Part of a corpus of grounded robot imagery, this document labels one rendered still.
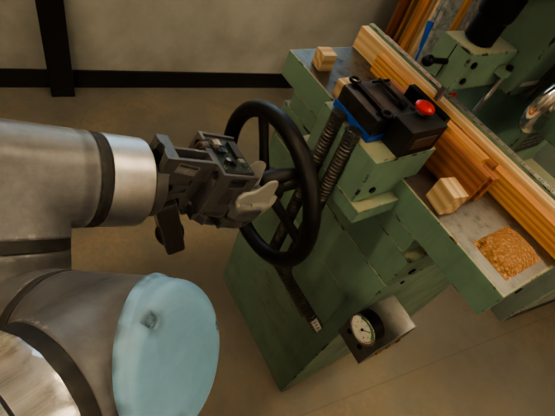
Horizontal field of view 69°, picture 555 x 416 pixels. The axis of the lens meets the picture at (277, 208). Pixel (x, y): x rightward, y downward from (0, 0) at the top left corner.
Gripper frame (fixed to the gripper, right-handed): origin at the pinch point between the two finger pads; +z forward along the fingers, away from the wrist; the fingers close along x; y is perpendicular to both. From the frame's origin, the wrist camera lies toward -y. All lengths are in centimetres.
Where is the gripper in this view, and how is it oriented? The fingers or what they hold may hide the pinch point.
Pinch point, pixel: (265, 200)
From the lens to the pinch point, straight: 57.1
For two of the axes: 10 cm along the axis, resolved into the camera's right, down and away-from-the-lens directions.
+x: -4.8, -7.5, 4.6
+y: 5.5, -6.6, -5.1
